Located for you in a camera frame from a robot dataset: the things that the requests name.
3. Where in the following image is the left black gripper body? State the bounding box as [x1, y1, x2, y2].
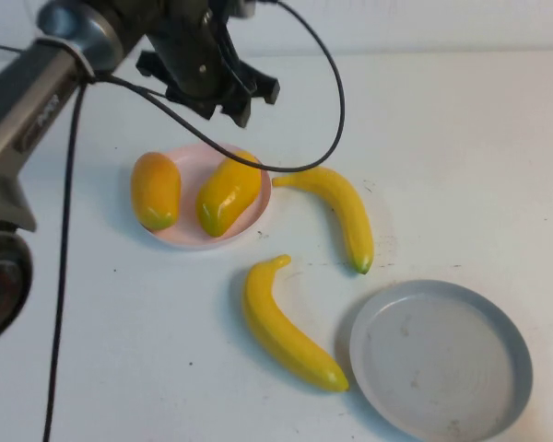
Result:
[135, 11, 280, 108]

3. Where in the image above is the pink round plate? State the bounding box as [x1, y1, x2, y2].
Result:
[140, 143, 273, 252]

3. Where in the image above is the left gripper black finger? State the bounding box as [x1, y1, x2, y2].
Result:
[220, 103, 254, 130]
[191, 97, 218, 122]

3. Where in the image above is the white zip tie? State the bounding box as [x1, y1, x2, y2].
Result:
[35, 37, 96, 80]

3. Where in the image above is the yellow plastic banana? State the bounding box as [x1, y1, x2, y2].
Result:
[242, 253, 350, 393]
[271, 166, 375, 276]

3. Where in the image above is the black zip tie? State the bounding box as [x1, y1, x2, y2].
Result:
[0, 41, 38, 55]

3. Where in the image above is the grey round plate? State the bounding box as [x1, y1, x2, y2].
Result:
[348, 279, 534, 442]

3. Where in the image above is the left black camera cable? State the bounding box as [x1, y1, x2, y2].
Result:
[41, 0, 347, 442]

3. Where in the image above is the yellow orange plastic mango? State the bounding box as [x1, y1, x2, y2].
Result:
[130, 151, 182, 232]
[194, 150, 263, 239]

